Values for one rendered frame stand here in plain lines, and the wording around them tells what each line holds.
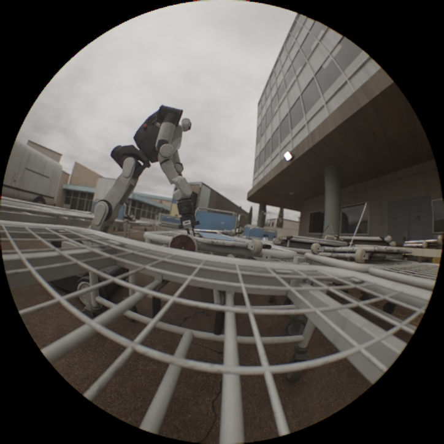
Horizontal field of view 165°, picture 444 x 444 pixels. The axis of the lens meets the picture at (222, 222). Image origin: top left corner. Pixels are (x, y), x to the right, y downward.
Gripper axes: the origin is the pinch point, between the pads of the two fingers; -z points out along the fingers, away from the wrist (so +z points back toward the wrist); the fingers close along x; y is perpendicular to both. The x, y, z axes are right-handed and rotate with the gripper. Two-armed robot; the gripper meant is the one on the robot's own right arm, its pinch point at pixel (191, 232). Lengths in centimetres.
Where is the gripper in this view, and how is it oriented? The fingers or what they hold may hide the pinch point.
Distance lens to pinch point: 88.8
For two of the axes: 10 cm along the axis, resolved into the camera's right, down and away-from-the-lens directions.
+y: -2.0, 0.3, 9.8
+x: 9.5, -2.2, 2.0
